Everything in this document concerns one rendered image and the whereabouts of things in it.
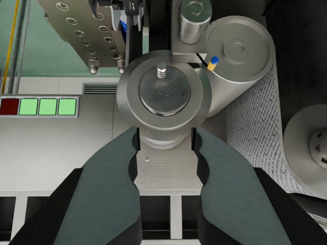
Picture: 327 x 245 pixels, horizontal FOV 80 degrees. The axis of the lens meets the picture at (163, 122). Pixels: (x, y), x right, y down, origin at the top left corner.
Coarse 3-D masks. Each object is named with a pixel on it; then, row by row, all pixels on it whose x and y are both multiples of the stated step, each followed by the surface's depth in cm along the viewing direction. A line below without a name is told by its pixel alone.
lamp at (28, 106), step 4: (24, 100) 62; (28, 100) 62; (32, 100) 62; (36, 100) 62; (24, 104) 62; (28, 104) 62; (32, 104) 62; (36, 104) 62; (20, 108) 62; (24, 108) 62; (28, 108) 62; (32, 108) 62; (20, 112) 62; (24, 112) 62; (28, 112) 62; (32, 112) 62
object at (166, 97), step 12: (156, 72) 29; (168, 72) 29; (180, 72) 29; (144, 84) 28; (156, 84) 29; (168, 84) 29; (180, 84) 29; (144, 96) 28; (156, 96) 28; (168, 96) 29; (180, 96) 28; (156, 108) 28; (168, 108) 28; (180, 108) 28
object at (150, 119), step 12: (156, 60) 30; (168, 60) 30; (132, 72) 30; (144, 72) 30; (192, 72) 30; (132, 84) 29; (192, 84) 30; (132, 96) 29; (192, 96) 29; (132, 108) 29; (144, 108) 29; (192, 108) 29; (144, 120) 29; (156, 120) 29; (168, 120) 29; (180, 120) 29
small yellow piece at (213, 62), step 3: (198, 54) 27; (201, 57) 27; (213, 57) 24; (216, 57) 24; (201, 60) 27; (210, 60) 25; (213, 60) 24; (216, 60) 24; (204, 63) 27; (210, 63) 25; (213, 63) 24; (216, 63) 24; (207, 66) 26; (210, 66) 25; (213, 66) 25; (210, 69) 26; (213, 69) 26
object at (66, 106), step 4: (60, 100) 63; (64, 100) 63; (68, 100) 63; (72, 100) 63; (60, 104) 62; (64, 104) 62; (68, 104) 62; (72, 104) 62; (60, 108) 62; (64, 108) 62; (68, 108) 62; (72, 108) 62; (60, 112) 62; (64, 112) 62; (68, 112) 62; (72, 112) 62
